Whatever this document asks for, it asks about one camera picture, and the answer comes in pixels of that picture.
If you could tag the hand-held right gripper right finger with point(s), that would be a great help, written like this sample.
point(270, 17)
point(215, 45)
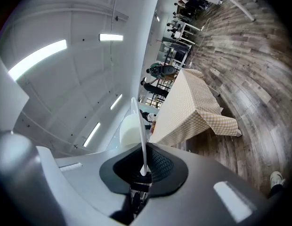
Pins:
point(207, 196)

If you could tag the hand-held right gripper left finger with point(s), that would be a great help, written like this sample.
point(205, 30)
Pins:
point(84, 173)

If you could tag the white round plate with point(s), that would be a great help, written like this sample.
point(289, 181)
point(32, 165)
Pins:
point(143, 140)

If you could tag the checkered beige tablecloth table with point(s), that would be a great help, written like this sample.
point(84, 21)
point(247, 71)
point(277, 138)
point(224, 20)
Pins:
point(183, 107)

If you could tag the long ceiling light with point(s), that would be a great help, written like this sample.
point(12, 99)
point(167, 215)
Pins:
point(37, 59)
point(158, 18)
point(91, 134)
point(116, 102)
point(110, 37)

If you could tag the person's white shoe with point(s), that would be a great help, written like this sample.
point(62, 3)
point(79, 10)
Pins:
point(276, 179)

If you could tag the glass partition panel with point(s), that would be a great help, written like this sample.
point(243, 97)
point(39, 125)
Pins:
point(150, 107)

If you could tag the black metal rack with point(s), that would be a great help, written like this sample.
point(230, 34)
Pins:
point(163, 85)

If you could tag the grey swivel chair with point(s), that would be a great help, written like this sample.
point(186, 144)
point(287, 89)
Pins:
point(168, 69)

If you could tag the white table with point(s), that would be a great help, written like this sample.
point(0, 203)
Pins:
point(245, 12)
point(177, 34)

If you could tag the dark metal frame shelf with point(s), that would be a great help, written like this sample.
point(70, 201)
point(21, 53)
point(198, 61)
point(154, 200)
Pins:
point(181, 53)

